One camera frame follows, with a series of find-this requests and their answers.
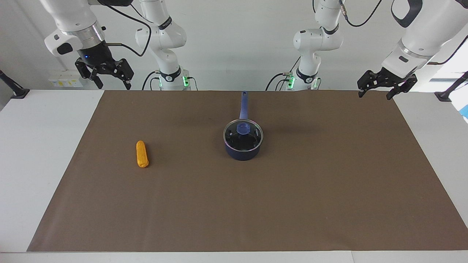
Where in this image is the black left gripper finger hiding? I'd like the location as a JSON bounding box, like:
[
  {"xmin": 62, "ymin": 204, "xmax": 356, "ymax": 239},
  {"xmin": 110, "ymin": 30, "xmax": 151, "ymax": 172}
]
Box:
[
  {"xmin": 357, "ymin": 71, "xmax": 381, "ymax": 99},
  {"xmin": 386, "ymin": 76, "xmax": 418, "ymax": 101}
]

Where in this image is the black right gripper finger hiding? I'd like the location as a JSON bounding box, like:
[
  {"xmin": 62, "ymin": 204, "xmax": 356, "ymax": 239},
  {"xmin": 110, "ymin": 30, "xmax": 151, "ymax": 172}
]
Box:
[
  {"xmin": 75, "ymin": 58, "xmax": 104, "ymax": 89},
  {"xmin": 114, "ymin": 58, "xmax": 134, "ymax": 91}
]

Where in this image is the yellow corn cob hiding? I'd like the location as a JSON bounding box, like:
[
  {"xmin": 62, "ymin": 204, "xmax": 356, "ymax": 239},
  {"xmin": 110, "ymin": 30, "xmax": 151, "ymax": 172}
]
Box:
[{"xmin": 136, "ymin": 140, "xmax": 150, "ymax": 168}]

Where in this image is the glass lid with blue knob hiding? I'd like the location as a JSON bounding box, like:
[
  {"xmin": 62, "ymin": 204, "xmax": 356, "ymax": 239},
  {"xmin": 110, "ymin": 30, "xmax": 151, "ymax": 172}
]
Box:
[{"xmin": 223, "ymin": 119, "xmax": 264, "ymax": 152}]

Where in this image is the brown table mat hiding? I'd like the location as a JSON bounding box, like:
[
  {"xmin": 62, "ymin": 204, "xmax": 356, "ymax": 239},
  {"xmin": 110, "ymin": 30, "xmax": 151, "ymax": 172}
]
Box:
[{"xmin": 27, "ymin": 90, "xmax": 468, "ymax": 252}]

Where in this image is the white wall socket box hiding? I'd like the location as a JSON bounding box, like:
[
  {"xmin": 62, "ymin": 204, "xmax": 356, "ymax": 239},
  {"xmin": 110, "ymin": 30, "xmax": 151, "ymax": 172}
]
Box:
[{"xmin": 48, "ymin": 70, "xmax": 85, "ymax": 88}]

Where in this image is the black camera stand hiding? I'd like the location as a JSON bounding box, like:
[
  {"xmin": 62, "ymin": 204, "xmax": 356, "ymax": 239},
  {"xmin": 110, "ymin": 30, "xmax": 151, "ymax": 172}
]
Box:
[
  {"xmin": 0, "ymin": 69, "xmax": 30, "ymax": 99},
  {"xmin": 434, "ymin": 71, "xmax": 468, "ymax": 102}
]

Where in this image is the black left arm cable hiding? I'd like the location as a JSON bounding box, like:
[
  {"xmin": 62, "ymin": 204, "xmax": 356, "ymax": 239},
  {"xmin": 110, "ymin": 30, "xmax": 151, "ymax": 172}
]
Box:
[{"xmin": 338, "ymin": 0, "xmax": 468, "ymax": 66}]

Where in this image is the dark blue pot with handle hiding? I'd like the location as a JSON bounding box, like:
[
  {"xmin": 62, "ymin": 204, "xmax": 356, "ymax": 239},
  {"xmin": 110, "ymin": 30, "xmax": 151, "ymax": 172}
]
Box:
[{"xmin": 223, "ymin": 91, "xmax": 264, "ymax": 161}]

